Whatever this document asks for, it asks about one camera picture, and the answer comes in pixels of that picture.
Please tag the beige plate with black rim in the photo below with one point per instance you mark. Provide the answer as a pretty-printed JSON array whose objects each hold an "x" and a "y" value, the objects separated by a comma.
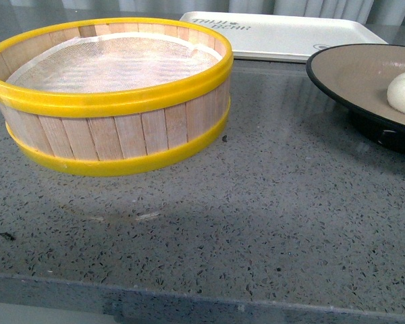
[{"x": 357, "y": 77}]

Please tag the cream bear print tray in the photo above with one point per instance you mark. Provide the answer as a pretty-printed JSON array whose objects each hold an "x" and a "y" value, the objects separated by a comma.
[{"x": 281, "y": 38}]

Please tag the yellow rimmed wooden steamer basket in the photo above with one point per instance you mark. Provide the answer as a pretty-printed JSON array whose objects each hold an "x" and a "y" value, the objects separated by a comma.
[{"x": 115, "y": 133}]

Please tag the white mesh steamer liner cloth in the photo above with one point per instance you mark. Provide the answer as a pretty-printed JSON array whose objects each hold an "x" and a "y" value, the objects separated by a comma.
[{"x": 114, "y": 62}]

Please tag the grey pleated curtain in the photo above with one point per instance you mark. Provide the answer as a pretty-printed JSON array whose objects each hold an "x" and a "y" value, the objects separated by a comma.
[{"x": 391, "y": 13}]

